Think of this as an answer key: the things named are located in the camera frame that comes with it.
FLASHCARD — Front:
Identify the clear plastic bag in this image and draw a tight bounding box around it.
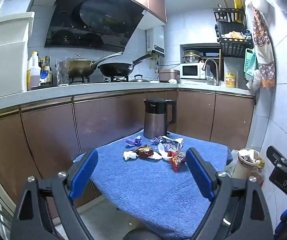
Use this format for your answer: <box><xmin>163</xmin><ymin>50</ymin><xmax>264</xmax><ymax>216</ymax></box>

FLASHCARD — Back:
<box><xmin>225</xmin><ymin>156</ymin><xmax>239</xmax><ymax>178</ymax></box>

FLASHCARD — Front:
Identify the glass pitcher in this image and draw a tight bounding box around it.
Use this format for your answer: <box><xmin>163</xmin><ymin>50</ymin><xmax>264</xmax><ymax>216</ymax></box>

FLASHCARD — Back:
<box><xmin>56</xmin><ymin>57</ymin><xmax>71</xmax><ymax>86</ymax></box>

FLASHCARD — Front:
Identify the black frying pan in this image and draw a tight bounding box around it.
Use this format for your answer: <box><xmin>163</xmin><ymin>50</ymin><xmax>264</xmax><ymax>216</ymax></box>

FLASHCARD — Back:
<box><xmin>98</xmin><ymin>54</ymin><xmax>150</xmax><ymax>77</ymax></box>

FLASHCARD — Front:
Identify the brown rice cooker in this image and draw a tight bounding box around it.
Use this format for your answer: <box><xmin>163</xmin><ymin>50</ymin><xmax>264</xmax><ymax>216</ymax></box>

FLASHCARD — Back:
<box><xmin>158</xmin><ymin>68</ymin><xmax>181</xmax><ymax>83</ymax></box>

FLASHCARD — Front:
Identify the floral apron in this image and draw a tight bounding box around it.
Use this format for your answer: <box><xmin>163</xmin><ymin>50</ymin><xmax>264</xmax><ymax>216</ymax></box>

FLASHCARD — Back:
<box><xmin>251</xmin><ymin>7</ymin><xmax>277</xmax><ymax>89</ymax></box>

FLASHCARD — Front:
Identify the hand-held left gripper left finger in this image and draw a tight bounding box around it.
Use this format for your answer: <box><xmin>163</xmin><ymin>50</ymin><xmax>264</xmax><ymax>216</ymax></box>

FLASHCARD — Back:
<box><xmin>10</xmin><ymin>148</ymin><xmax>99</xmax><ymax>240</ymax></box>

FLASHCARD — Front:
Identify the steel faucet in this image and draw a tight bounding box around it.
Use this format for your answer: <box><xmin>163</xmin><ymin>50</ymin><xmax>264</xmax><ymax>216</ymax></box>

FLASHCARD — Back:
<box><xmin>201</xmin><ymin>58</ymin><xmax>220</xmax><ymax>86</ymax></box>

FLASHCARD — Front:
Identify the black range hood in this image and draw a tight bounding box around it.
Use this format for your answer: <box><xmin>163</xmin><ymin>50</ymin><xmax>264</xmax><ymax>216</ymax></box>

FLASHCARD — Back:
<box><xmin>44</xmin><ymin>0</ymin><xmax>149</xmax><ymax>49</ymax></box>

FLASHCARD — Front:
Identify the golden wok with lid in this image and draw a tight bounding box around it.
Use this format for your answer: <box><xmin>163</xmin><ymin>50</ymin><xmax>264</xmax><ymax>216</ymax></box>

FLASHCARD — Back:
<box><xmin>68</xmin><ymin>52</ymin><xmax>123</xmax><ymax>78</ymax></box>

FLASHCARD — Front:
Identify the red snack packet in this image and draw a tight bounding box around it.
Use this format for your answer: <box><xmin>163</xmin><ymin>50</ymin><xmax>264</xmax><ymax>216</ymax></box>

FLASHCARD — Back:
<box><xmin>169</xmin><ymin>152</ymin><xmax>187</xmax><ymax>173</ymax></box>

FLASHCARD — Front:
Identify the dark sauce bottle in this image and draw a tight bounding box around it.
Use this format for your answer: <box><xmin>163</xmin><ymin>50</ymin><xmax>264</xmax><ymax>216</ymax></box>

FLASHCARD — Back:
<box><xmin>43</xmin><ymin>55</ymin><xmax>53</xmax><ymax>85</ymax></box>

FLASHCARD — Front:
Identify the silver white snack packet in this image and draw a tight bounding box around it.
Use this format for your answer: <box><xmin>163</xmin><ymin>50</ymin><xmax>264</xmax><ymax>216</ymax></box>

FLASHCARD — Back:
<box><xmin>159</xmin><ymin>135</ymin><xmax>185</xmax><ymax>153</ymax></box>

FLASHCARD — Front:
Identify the purple candy wrapper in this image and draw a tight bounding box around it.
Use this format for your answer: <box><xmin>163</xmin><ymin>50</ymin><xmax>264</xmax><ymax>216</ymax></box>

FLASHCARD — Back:
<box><xmin>126</xmin><ymin>135</ymin><xmax>143</xmax><ymax>147</ymax></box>

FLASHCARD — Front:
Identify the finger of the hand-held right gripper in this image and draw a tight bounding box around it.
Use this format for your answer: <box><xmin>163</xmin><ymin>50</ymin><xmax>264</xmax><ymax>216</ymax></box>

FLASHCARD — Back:
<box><xmin>267</xmin><ymin>146</ymin><xmax>287</xmax><ymax>167</ymax></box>

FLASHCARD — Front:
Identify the white plastic bottle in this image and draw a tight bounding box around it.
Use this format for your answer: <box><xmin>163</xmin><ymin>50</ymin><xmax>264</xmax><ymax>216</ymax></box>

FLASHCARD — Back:
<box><xmin>26</xmin><ymin>51</ymin><xmax>41</xmax><ymax>91</ymax></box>

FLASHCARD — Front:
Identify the blue towel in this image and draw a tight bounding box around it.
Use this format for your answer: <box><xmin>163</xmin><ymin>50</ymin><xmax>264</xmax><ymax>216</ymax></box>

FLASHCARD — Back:
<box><xmin>73</xmin><ymin>129</ymin><xmax>231</xmax><ymax>239</ymax></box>

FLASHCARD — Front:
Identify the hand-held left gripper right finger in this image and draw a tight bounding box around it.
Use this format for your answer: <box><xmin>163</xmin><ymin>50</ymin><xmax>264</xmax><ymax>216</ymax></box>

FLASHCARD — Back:
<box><xmin>186</xmin><ymin>147</ymin><xmax>275</xmax><ymax>240</ymax></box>

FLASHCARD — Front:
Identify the steel pot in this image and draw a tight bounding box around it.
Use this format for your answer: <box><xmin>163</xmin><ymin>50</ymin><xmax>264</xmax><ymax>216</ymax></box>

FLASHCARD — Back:
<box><xmin>183</xmin><ymin>50</ymin><xmax>202</xmax><ymax>64</ymax></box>

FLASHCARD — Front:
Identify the white water heater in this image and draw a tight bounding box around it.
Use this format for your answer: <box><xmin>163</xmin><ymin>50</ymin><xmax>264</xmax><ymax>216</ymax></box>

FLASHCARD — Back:
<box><xmin>146</xmin><ymin>26</ymin><xmax>165</xmax><ymax>56</ymax></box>

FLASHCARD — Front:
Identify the electric kettle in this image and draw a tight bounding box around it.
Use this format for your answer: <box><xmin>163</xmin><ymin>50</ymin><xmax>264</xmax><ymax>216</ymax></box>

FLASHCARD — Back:
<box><xmin>143</xmin><ymin>98</ymin><xmax>177</xmax><ymax>140</ymax></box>

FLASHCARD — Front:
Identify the brown kitchen base cabinet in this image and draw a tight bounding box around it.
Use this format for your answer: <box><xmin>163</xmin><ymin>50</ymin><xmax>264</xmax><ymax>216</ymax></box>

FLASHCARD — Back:
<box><xmin>0</xmin><ymin>81</ymin><xmax>257</xmax><ymax>230</ymax></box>

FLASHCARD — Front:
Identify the cooking oil bottle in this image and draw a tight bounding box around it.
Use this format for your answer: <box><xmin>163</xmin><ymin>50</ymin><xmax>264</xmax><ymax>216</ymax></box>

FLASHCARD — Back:
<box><xmin>249</xmin><ymin>158</ymin><xmax>266</xmax><ymax>188</ymax></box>

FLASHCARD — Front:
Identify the yellow detergent bottle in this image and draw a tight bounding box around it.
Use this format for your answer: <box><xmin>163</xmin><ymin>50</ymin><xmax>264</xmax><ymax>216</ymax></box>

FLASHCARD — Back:
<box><xmin>225</xmin><ymin>70</ymin><xmax>237</xmax><ymax>88</ymax></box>

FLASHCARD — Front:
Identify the black dish rack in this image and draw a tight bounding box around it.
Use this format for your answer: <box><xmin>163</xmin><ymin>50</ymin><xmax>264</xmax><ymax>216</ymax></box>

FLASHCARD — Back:
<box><xmin>213</xmin><ymin>7</ymin><xmax>254</xmax><ymax>58</ymax></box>

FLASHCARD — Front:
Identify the cream ceramic pot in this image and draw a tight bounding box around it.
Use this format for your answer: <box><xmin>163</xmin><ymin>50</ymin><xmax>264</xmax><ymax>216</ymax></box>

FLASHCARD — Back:
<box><xmin>230</xmin><ymin>149</ymin><xmax>260</xmax><ymax>179</ymax></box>

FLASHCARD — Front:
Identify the green grater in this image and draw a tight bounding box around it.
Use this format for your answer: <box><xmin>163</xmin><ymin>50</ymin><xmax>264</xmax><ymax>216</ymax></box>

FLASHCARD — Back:
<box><xmin>243</xmin><ymin>48</ymin><xmax>258</xmax><ymax>81</ymax></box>

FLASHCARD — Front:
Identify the white microwave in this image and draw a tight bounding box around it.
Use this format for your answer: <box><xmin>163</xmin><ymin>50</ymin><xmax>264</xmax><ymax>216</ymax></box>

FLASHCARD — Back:
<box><xmin>180</xmin><ymin>62</ymin><xmax>208</xmax><ymax>80</ymax></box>

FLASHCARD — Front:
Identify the white tissue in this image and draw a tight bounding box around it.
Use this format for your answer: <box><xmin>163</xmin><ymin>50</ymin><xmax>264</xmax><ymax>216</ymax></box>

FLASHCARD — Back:
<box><xmin>123</xmin><ymin>151</ymin><xmax>138</xmax><ymax>161</ymax></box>
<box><xmin>148</xmin><ymin>144</ymin><xmax>170</xmax><ymax>161</ymax></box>

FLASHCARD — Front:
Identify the white countertop appliance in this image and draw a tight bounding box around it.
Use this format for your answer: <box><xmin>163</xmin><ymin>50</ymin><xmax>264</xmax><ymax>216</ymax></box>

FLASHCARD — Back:
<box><xmin>0</xmin><ymin>11</ymin><xmax>36</xmax><ymax>103</ymax></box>

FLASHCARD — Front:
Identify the gas stove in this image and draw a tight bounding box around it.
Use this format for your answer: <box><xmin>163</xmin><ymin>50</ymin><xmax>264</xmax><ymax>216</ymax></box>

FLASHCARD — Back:
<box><xmin>68</xmin><ymin>76</ymin><xmax>159</xmax><ymax>85</ymax></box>

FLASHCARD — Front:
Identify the yellow cup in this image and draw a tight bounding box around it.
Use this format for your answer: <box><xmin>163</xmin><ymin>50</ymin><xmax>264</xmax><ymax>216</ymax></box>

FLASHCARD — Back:
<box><xmin>233</xmin><ymin>0</ymin><xmax>243</xmax><ymax>23</ymax></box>

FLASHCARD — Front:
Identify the glass pot lid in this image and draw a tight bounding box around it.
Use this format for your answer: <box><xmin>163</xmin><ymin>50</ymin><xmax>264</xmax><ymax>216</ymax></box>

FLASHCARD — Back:
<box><xmin>128</xmin><ymin>74</ymin><xmax>151</xmax><ymax>83</ymax></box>

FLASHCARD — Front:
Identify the brown wall cabinet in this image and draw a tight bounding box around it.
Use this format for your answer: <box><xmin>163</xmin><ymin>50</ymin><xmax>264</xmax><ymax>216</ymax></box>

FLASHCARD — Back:
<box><xmin>116</xmin><ymin>0</ymin><xmax>168</xmax><ymax>23</ymax></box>

